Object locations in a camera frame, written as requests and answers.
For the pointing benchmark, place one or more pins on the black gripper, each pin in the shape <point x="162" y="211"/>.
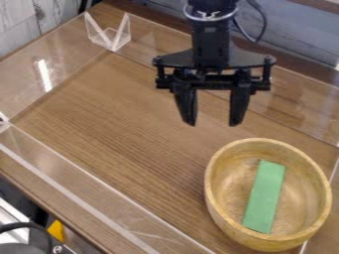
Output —
<point x="214" y="64"/>

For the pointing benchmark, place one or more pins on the clear acrylic wall panel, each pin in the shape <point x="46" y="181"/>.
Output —
<point x="111" y="221"/>

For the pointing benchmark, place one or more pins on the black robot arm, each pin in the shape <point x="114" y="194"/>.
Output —
<point x="211" y="4"/>

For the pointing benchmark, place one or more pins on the brown wooden bowl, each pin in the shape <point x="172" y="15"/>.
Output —
<point x="305" y="199"/>

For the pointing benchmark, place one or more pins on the clear acrylic corner bracket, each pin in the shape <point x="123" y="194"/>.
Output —
<point x="110" y="38"/>

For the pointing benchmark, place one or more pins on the green rectangular block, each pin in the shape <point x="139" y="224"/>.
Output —
<point x="265" y="196"/>

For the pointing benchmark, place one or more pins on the yellow label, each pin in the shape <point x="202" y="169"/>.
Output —
<point x="56" y="231"/>

